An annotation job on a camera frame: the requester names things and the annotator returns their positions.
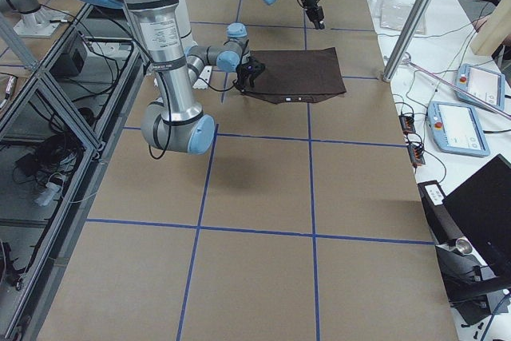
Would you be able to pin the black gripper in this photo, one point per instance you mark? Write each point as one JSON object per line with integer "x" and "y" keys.
{"x": 310, "y": 1}
{"x": 244, "y": 72}

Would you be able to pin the brown t-shirt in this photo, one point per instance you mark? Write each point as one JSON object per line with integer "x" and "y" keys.
{"x": 297, "y": 76}

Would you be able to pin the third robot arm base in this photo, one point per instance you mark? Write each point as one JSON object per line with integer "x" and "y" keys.
{"x": 35, "y": 20}

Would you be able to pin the clear plastic tray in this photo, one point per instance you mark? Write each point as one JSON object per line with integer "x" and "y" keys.
{"x": 393, "y": 14}

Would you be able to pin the long reacher grabber stick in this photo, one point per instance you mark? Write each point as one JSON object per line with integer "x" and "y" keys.
{"x": 406, "y": 60}

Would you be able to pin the far black usb hub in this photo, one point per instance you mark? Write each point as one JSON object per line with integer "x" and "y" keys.
{"x": 407, "y": 123}

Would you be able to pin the black usb hub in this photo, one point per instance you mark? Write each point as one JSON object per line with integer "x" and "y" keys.
{"x": 416, "y": 153}
{"x": 407, "y": 123}

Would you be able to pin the near black usb hub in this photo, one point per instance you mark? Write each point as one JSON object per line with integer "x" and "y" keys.
{"x": 416, "y": 153}

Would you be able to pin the near blue teach pendant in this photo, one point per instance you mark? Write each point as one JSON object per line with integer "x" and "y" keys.
{"x": 456, "y": 129}

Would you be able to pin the blue teach pendant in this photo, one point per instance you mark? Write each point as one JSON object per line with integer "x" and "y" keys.
{"x": 456, "y": 129}
{"x": 483, "y": 83}

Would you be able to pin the far blue teach pendant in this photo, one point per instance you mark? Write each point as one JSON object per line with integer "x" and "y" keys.
{"x": 483, "y": 83}

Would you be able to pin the black laptop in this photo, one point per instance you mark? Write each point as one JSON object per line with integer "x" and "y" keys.
{"x": 480, "y": 207}

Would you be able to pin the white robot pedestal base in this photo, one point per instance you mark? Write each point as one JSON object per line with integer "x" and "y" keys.
{"x": 187, "y": 41}

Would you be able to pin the aluminium frame post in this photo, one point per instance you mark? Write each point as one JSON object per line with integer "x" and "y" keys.
{"x": 405, "y": 37}

